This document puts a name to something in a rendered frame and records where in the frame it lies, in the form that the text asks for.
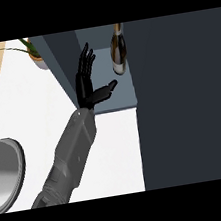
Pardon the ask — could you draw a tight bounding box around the potted green plant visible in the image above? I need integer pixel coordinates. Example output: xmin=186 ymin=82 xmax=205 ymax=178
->
xmin=0 ymin=35 xmax=50 ymax=78

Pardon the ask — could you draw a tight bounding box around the dark wine bottle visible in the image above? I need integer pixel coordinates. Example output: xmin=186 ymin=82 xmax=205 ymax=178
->
xmin=105 ymin=22 xmax=132 ymax=76

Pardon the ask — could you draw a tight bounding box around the dark grey cabinet door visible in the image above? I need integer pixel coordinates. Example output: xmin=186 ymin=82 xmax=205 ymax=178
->
xmin=118 ymin=7 xmax=221 ymax=192

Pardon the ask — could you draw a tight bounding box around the grey-blue cabinet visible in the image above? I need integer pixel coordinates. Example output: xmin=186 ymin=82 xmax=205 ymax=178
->
xmin=28 ymin=22 xmax=139 ymax=124

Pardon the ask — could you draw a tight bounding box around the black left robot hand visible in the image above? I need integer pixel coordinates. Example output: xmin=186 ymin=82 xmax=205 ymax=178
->
xmin=68 ymin=38 xmax=122 ymax=112

